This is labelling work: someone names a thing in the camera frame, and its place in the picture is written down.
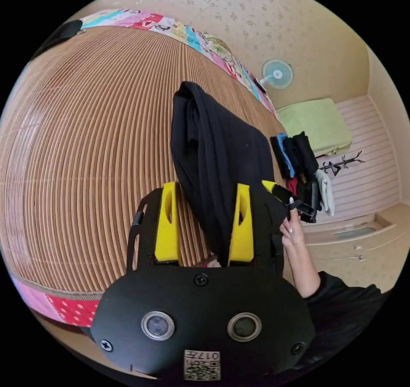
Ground black coat rack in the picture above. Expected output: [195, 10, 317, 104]
[316, 151, 366, 177]

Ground green folded blanket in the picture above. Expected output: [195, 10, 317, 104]
[275, 97, 353, 158]

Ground white and blue fan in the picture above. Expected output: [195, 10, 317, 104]
[254, 59, 295, 94]

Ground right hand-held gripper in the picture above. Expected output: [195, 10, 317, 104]
[261, 180, 322, 224]

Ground person's right forearm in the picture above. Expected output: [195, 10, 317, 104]
[283, 238, 321, 299]

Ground black long pants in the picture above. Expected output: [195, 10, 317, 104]
[170, 80, 290, 268]

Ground person's right hand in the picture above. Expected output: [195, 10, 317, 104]
[279, 196, 305, 249]

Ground pile of clothes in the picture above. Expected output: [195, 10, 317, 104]
[270, 132, 336, 217]

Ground bed with woven mat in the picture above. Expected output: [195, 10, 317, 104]
[0, 8, 289, 328]

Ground beige cupboard with handles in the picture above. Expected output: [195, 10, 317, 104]
[302, 212, 408, 267]

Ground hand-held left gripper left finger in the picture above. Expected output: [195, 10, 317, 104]
[155, 182, 182, 263]

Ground black fabric item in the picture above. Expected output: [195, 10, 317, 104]
[29, 20, 85, 62]

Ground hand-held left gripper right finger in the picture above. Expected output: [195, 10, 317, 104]
[228, 183, 255, 263]

